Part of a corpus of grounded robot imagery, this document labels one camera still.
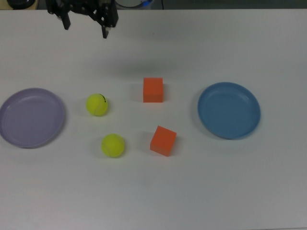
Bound black round object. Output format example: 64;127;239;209
6;0;35;10

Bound plain yellow tennis ball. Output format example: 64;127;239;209
101;133;125;159

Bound blue plate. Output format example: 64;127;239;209
197;81;261;140

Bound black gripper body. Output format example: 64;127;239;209
46;0;106;16

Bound orange foam cube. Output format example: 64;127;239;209
150;125;177;157
143;77;164;103

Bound printed yellow tennis ball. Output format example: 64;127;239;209
86;93;109;117

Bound purple plate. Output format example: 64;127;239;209
0;87;67;149

